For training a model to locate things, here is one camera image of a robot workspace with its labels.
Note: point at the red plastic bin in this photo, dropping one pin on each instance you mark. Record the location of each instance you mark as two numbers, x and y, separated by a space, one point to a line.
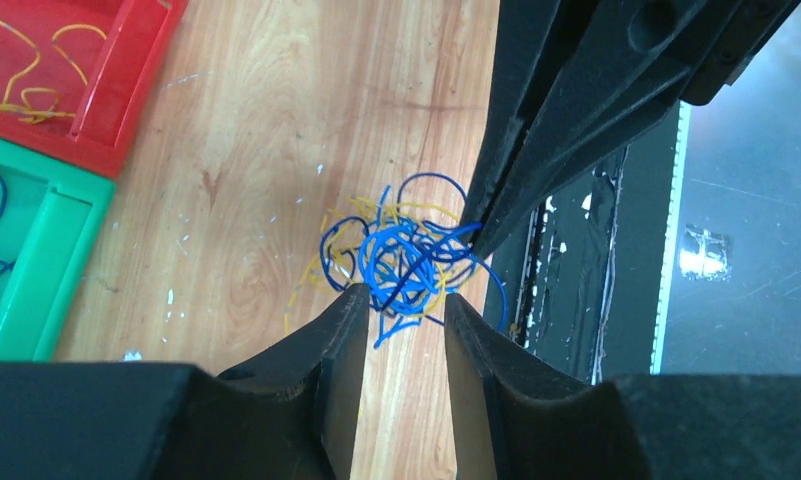
76 75

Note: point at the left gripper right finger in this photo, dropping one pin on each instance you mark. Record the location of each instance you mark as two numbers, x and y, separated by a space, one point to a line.
516 417

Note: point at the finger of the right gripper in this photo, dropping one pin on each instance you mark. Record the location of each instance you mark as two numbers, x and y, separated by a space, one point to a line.
534 41

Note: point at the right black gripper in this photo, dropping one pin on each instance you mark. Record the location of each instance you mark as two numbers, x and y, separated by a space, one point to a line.
627 71

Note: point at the green plastic bin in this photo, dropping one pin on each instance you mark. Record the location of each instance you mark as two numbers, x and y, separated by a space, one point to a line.
50 216

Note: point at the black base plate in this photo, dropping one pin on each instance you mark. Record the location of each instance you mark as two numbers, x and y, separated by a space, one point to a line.
583 283

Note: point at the cable ball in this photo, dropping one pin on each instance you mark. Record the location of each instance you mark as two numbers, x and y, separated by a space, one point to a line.
408 254

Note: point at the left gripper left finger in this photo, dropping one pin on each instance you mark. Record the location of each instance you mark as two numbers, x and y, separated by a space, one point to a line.
289 412

